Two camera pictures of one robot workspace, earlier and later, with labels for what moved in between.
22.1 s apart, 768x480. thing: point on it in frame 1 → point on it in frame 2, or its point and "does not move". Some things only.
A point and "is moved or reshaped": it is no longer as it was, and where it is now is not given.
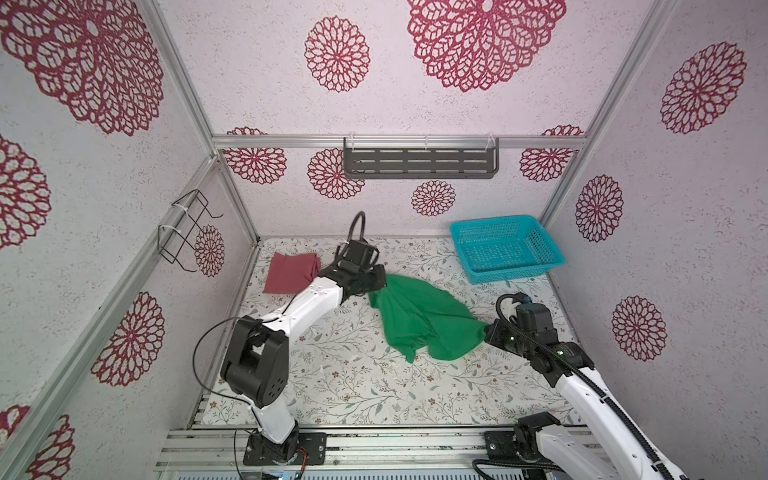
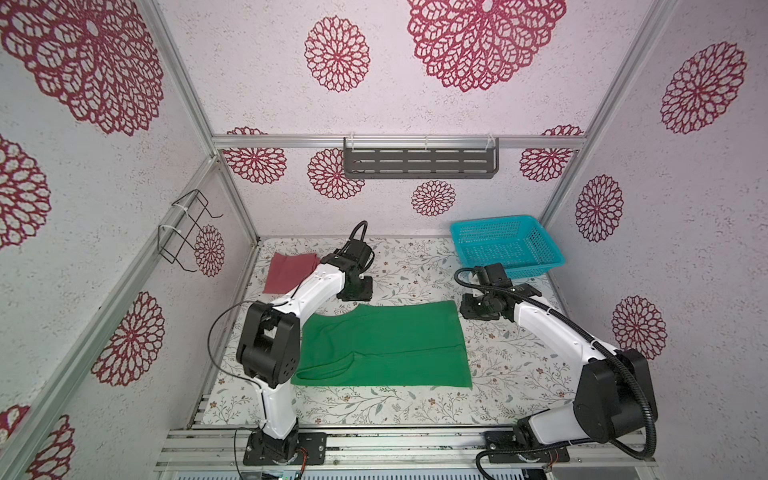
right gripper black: [492, 335] → [466, 309]
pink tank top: [288, 274] does not move
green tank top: [416, 315] is moved or reshaped
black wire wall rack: [185, 213] does not move
